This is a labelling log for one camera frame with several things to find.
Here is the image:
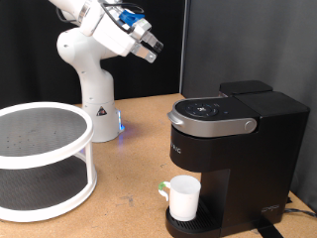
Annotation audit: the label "black drip tray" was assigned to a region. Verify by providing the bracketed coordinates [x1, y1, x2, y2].
[164, 199, 229, 238]

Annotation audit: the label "black Keurig coffee machine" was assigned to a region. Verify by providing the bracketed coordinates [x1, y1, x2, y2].
[164, 79, 311, 238]

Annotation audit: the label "silver Keurig lid handle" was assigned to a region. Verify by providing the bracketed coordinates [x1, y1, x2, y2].
[166, 110, 259, 139]

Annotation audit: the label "black machine power cable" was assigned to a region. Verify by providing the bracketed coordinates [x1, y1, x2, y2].
[283, 196, 317, 219]

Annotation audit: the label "white mug green-taped handle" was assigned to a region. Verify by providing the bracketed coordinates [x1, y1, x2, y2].
[158, 175, 202, 222]

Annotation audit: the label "black tape strip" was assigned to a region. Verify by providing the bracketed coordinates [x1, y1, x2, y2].
[252, 222, 285, 238]

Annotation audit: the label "black backdrop curtain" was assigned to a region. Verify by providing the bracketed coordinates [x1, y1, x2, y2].
[0, 0, 186, 110]

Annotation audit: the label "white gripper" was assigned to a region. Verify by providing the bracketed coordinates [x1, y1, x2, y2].
[92, 12, 164, 63]

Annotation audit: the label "grey backdrop panel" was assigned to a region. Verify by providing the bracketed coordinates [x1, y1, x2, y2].
[179, 0, 317, 212]

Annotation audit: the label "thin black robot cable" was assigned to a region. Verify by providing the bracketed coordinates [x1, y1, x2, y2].
[54, 0, 146, 35]

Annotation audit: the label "white two-tier turntable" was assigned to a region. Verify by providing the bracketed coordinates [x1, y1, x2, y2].
[0, 101, 99, 223]

